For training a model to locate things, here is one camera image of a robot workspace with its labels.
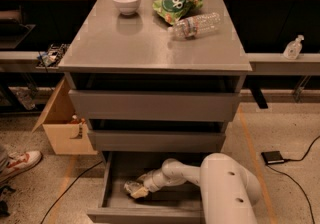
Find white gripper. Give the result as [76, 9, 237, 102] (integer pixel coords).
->
[130, 169, 166, 199]

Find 7up can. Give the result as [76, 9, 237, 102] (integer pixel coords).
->
[124, 181, 143, 196]

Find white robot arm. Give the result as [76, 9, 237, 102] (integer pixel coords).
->
[124, 153, 261, 224]

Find grey open bottom drawer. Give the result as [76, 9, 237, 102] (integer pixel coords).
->
[87, 151, 206, 224]

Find grey middle drawer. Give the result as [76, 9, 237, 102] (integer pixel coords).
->
[88, 130, 225, 153]

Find grey top drawer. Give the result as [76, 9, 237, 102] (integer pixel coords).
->
[69, 90, 239, 122]

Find grey drawer cabinet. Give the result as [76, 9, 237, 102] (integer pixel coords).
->
[58, 0, 253, 224]

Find items in cardboard box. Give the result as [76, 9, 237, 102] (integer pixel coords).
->
[69, 115, 86, 139]

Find cardboard box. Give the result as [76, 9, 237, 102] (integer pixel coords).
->
[32, 77, 97, 155]

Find white red sneaker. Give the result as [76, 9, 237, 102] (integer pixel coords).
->
[0, 151, 42, 183]

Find black foot pedal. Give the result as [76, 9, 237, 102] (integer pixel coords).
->
[261, 151, 285, 165]

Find clutter on left shelf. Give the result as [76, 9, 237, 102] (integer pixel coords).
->
[37, 43, 69, 68]

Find clear plastic water bottle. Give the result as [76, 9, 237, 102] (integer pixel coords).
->
[167, 12, 221, 39]

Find green chip bag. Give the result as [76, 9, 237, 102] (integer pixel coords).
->
[152, 0, 203, 25]

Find white ceramic bowl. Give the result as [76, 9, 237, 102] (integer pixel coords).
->
[112, 0, 141, 15]

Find clear hand sanitizer bottle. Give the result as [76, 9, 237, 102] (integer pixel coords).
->
[283, 35, 304, 60]

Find black floor cable left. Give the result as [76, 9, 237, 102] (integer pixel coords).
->
[39, 159, 105, 224]

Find black pedal cable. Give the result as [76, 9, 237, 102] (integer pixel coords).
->
[266, 134, 320, 224]

